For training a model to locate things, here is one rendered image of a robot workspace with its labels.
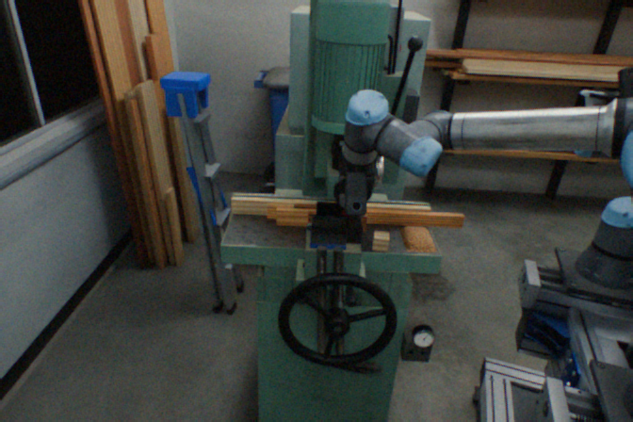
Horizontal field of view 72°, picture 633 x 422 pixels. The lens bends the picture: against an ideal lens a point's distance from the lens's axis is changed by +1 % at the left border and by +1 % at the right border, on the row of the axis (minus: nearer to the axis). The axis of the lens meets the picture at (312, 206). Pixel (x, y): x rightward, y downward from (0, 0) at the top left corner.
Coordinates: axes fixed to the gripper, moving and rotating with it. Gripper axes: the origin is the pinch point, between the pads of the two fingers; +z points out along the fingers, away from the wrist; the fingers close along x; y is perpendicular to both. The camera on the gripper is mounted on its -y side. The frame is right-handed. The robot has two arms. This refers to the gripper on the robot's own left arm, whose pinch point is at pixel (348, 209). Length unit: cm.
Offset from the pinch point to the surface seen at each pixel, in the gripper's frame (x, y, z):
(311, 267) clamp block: 8.9, -13.5, 6.6
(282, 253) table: 16.9, -6.6, 13.7
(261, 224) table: 24.0, 4.5, 17.9
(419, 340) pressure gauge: -22.9, -23.4, 30.4
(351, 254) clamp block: -0.8, -11.3, 2.7
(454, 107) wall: -99, 192, 150
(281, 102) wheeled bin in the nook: 32, 151, 113
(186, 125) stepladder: 63, 63, 42
